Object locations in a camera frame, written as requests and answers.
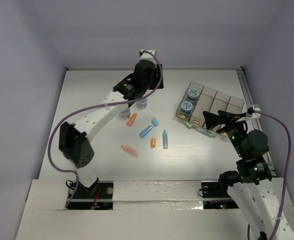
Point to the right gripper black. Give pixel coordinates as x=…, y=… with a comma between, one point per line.
x=211, y=119

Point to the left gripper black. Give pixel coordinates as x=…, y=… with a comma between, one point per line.
x=137, y=93

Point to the clear jar of clips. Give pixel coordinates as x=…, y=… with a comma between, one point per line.
x=126, y=114
x=142, y=103

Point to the blue lid round jar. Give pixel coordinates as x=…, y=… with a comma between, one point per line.
x=186, y=107
x=192, y=94

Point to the orange marker cap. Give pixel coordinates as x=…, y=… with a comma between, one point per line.
x=131, y=120

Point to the blue marker cap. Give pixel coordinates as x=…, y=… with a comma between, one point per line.
x=145, y=131

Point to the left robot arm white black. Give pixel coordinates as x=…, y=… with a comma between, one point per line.
x=75, y=139

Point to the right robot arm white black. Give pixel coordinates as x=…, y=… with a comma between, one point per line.
x=250, y=186

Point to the green marker pen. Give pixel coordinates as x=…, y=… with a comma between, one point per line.
x=206, y=132

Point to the clear four-compartment organizer tray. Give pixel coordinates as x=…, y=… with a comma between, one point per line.
x=209, y=100

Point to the small green cap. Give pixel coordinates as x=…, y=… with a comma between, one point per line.
x=187, y=125

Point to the small light blue cap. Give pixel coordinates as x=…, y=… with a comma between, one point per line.
x=155, y=122

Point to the blue marker pen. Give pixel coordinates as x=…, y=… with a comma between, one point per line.
x=165, y=139

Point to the small orange cap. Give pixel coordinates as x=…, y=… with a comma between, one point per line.
x=153, y=143

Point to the orange marker pen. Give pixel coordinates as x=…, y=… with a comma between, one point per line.
x=130, y=151

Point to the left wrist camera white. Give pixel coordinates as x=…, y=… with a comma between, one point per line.
x=147, y=54

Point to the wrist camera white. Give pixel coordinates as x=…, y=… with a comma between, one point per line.
x=147, y=54
x=253, y=112

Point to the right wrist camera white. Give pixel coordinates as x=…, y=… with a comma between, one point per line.
x=253, y=112

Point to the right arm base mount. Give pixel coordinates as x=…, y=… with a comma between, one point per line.
x=214, y=193

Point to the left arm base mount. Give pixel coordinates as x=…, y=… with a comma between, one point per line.
x=99, y=196

